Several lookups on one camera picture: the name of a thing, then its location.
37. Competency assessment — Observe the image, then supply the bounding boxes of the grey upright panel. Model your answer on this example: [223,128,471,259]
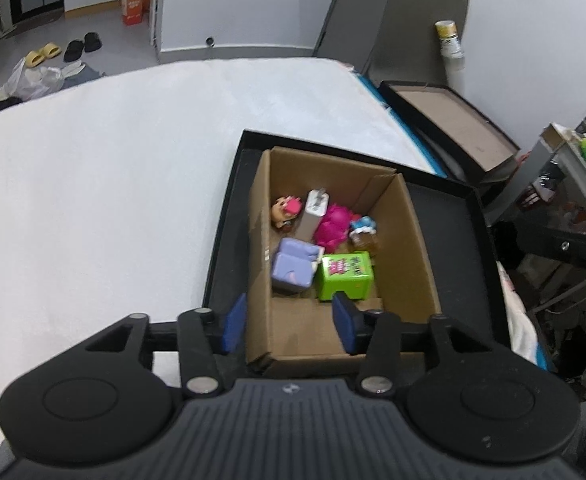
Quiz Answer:
[315,0,468,84]

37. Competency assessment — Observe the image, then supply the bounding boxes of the black side table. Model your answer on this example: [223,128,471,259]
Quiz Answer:
[379,81,520,185]

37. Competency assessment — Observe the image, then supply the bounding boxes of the orange cardboard box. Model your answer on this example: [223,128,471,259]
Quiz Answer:
[120,0,149,26]

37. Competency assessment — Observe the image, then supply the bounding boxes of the white USB wall charger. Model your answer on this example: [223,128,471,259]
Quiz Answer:
[296,188,329,242]

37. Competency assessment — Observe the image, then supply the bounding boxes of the green cube toy box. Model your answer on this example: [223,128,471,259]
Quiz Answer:
[315,252,374,301]

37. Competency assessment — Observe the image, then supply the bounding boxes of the black slippers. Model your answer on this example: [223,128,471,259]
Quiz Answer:
[63,32,102,63]

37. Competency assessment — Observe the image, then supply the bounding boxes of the magenta bear toy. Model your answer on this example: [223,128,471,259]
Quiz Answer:
[313,204,354,254]

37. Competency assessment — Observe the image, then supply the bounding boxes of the yellow slippers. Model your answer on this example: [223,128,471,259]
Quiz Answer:
[25,42,61,68]

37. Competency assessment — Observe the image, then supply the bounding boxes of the white plastic bag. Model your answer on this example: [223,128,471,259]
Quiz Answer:
[0,58,85,101]

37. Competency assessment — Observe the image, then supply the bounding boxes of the yellow capped spray bottle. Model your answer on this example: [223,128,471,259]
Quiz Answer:
[435,20,465,94]

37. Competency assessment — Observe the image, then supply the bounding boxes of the black shallow tray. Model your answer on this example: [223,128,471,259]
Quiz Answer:
[202,130,511,346]

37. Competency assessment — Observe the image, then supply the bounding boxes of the purple block figure toy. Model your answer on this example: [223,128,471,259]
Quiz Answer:
[271,237,325,292]

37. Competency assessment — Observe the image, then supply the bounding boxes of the brown cardboard box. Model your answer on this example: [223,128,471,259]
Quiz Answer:
[245,148,440,378]

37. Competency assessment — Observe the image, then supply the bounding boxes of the brown-haired girl figurine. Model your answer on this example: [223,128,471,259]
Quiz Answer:
[270,195,303,233]

